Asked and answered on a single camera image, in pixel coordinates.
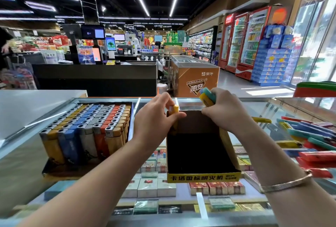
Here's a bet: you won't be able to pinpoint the brown cardboard carton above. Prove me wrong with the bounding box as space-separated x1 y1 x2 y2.
170 56 220 98

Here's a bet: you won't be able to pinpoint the glass entrance doors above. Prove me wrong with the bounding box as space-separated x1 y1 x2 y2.
291 0 336 109

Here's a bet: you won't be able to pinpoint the person's left hand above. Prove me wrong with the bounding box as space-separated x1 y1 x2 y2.
131 92 187 151

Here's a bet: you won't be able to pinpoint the orange round sign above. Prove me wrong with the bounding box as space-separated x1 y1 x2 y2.
269 6 289 25

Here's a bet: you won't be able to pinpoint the silver bracelet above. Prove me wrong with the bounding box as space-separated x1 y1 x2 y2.
260 169 313 193

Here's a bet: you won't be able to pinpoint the green plain lighter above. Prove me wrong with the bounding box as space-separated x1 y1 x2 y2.
204 88 217 104

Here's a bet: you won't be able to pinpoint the black checkout counter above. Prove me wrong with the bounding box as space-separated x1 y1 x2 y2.
33 64 158 97

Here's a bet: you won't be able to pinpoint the row of grey white lighters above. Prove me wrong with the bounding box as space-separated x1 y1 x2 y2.
78 103 113 162

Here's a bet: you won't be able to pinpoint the person's left forearm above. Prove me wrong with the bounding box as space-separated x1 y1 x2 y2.
18 143 158 227

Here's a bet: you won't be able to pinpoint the stack of blue cartons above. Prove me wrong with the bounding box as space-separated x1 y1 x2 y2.
252 25 295 86

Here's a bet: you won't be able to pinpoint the blue poster screen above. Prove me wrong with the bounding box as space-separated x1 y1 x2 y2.
77 46 95 65

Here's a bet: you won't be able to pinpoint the row of blue lighters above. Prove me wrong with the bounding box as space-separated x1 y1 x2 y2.
57 103 103 164

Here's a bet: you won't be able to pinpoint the open refrigerated chiller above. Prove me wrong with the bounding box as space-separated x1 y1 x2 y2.
186 27 217 62

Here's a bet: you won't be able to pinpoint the blue yellow lighter display box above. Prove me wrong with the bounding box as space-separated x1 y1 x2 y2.
39 102 133 179

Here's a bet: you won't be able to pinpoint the red green container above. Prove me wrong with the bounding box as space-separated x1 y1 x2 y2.
293 81 336 98

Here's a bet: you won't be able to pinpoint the person's right forearm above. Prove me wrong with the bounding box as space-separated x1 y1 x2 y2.
233 124 336 227

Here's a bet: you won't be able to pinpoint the row of cigarette packs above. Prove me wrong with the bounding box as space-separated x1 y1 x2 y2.
44 148 268 214

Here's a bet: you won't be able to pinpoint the row of red brown lighters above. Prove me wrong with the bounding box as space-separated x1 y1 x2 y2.
93 103 124 159

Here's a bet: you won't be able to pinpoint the black yellow display box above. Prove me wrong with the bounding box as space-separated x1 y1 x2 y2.
166 110 242 183

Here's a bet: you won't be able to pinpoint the black checkout monitor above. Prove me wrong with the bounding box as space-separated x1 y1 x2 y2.
81 25 106 39

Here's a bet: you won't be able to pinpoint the hanging plastic bags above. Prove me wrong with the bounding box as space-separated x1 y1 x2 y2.
0 67 37 89

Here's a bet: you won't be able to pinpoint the pile of blue yellow lighters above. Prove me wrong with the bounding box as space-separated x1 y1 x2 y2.
252 114 336 179

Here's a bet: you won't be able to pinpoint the red drink fridge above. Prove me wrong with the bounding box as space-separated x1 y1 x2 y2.
227 12 249 74
236 6 272 80
219 14 234 70

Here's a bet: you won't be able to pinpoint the person's right hand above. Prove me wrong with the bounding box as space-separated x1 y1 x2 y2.
202 88 258 136

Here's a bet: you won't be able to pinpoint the row of yellow lighters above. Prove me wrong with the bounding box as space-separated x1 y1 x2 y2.
40 103 89 164

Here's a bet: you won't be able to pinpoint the row of tan lighters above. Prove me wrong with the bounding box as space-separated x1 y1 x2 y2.
105 103 132 155

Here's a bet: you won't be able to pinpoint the small checkout screen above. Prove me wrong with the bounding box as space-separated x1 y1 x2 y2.
105 37 117 52

